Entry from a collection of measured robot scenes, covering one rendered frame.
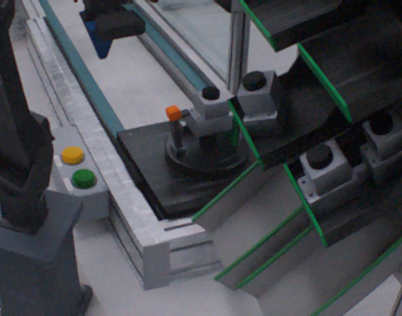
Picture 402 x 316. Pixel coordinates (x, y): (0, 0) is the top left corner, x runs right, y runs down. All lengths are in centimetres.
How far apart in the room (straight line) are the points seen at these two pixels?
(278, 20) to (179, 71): 75
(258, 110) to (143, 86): 69
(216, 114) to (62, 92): 39
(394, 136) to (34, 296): 55
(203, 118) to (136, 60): 50
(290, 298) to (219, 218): 20
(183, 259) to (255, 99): 36
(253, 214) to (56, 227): 28
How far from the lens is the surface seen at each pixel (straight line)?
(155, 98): 155
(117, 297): 119
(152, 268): 117
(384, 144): 81
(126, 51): 174
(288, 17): 87
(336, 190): 82
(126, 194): 123
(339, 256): 96
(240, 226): 107
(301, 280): 98
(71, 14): 196
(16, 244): 99
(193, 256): 119
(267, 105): 92
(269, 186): 108
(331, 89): 72
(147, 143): 132
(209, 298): 119
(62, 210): 104
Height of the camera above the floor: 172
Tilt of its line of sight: 36 degrees down
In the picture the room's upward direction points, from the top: 3 degrees clockwise
